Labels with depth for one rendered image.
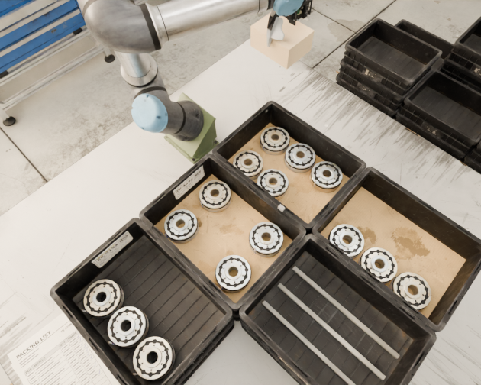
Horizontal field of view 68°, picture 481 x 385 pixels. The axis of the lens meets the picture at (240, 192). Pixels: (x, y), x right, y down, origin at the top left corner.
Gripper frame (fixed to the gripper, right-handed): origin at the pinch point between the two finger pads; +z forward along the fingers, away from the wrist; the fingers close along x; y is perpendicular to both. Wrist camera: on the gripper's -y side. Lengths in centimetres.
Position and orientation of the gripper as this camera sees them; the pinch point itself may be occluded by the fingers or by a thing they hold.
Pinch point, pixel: (281, 33)
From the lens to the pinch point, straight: 124.6
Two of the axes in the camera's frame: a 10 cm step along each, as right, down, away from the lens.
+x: 7.0, -6.3, 3.2
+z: 0.2, 4.7, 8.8
